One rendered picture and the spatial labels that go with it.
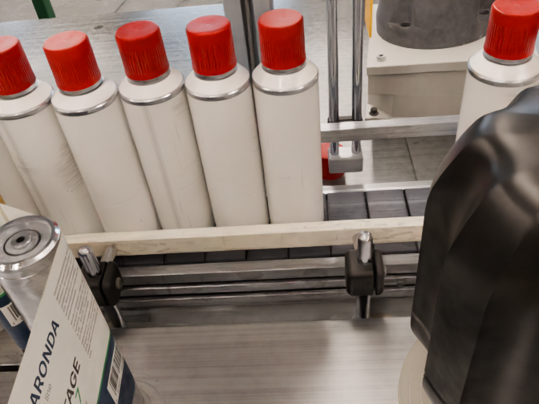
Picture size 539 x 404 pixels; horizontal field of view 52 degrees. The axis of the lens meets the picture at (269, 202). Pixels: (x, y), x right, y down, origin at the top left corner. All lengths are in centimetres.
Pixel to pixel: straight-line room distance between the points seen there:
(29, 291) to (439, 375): 21
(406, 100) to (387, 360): 38
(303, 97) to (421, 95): 32
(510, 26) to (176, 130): 25
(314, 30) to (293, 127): 56
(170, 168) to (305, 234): 13
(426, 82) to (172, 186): 36
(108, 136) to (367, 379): 27
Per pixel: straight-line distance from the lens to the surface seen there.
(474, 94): 44
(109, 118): 45
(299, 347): 45
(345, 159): 57
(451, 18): 72
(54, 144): 48
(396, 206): 55
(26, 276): 30
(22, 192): 54
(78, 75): 44
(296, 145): 45
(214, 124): 44
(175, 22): 108
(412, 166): 68
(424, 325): 19
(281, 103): 42
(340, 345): 45
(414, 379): 22
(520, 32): 42
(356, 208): 55
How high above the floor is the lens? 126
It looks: 42 degrees down
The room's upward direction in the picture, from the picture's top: 7 degrees counter-clockwise
